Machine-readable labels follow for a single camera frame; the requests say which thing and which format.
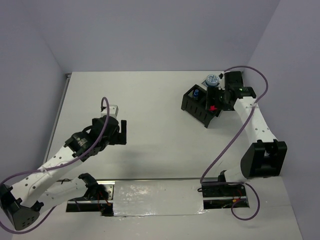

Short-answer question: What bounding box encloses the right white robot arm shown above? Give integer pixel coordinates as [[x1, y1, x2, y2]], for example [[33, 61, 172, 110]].
[[200, 69, 288, 196]]

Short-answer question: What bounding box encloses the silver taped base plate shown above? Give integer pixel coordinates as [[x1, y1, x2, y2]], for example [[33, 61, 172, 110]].
[[113, 180, 206, 217]]

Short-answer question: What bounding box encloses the white mesh organizer box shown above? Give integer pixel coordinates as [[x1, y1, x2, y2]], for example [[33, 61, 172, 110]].
[[201, 75, 225, 90]]

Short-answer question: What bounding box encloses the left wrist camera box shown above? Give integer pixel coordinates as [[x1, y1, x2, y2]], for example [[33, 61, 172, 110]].
[[100, 104, 119, 119]]

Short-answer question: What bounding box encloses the pink cap highlighter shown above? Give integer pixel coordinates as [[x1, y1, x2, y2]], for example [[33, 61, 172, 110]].
[[209, 105, 218, 111]]

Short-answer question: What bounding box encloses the blue round tape tub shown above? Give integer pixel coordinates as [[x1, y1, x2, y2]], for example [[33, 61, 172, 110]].
[[205, 74, 220, 87]]

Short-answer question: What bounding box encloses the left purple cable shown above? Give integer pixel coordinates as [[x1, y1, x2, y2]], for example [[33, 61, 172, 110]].
[[0, 96, 112, 235]]

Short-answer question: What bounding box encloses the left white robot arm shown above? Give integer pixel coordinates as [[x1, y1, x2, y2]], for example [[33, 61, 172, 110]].
[[0, 116, 127, 232]]

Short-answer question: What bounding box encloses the clear glue bottle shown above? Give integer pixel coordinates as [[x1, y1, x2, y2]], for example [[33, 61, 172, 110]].
[[192, 89, 199, 99]]

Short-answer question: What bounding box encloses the black slotted organizer box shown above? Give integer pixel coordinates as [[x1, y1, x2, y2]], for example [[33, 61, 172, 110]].
[[181, 84, 221, 129]]

